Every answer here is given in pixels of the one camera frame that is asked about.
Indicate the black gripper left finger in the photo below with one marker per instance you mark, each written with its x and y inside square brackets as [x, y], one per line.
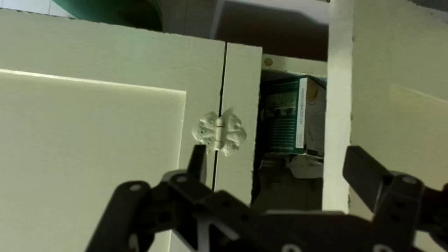
[202, 218]

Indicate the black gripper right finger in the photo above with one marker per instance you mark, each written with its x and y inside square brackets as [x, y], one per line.
[400, 203]

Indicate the white cabinet door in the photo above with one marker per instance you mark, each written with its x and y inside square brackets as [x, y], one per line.
[386, 91]
[85, 106]

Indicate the white butterfly cabinet hinge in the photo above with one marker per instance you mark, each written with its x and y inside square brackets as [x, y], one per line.
[223, 133]

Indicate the green box in cabinet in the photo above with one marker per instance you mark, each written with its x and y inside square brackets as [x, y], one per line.
[293, 115]

